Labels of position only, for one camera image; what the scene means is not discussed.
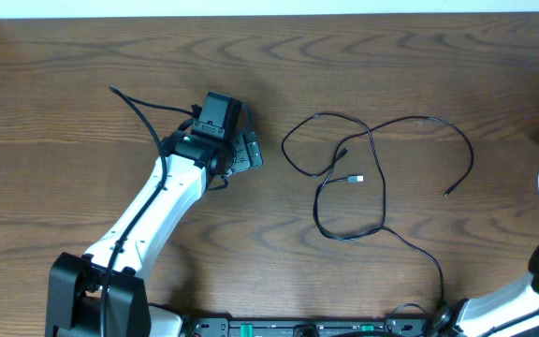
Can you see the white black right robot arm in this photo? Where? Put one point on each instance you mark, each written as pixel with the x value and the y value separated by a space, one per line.
pixel 510 311

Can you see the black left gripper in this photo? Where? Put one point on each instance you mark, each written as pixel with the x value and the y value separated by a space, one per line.
pixel 245 159

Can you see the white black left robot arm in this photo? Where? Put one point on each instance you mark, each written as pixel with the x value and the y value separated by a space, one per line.
pixel 103 292

